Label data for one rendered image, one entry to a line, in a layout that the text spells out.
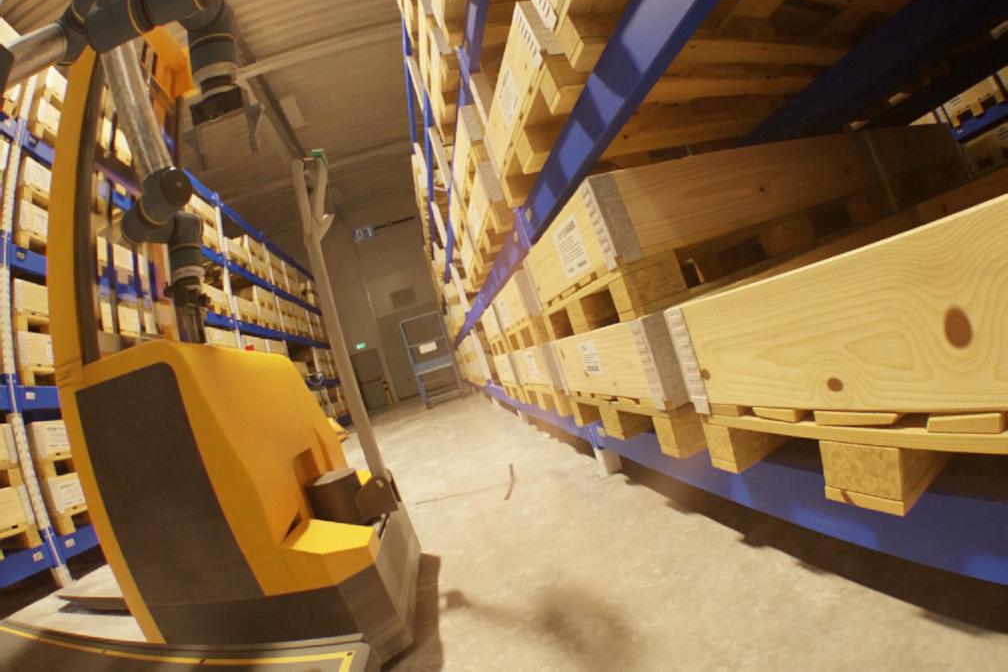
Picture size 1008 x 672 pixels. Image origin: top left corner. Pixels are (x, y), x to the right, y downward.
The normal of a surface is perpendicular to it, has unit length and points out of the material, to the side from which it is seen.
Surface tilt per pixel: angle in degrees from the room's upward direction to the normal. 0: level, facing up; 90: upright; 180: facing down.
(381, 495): 90
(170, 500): 90
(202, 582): 90
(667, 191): 90
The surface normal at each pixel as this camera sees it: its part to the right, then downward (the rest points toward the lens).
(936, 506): -0.94, 0.29
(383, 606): 0.77, -0.33
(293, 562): 0.14, -0.17
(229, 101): 0.21, 0.25
